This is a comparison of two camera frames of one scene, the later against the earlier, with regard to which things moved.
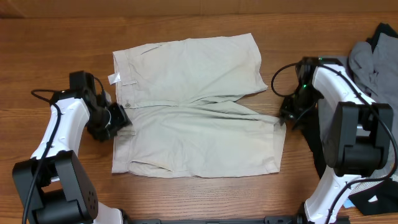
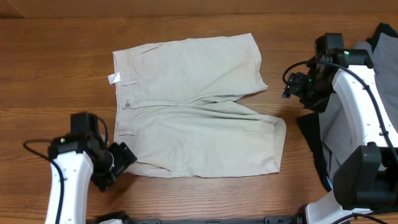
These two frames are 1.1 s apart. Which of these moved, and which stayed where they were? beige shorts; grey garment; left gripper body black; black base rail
Moved: left gripper body black
Stayed: grey garment; beige shorts; black base rail
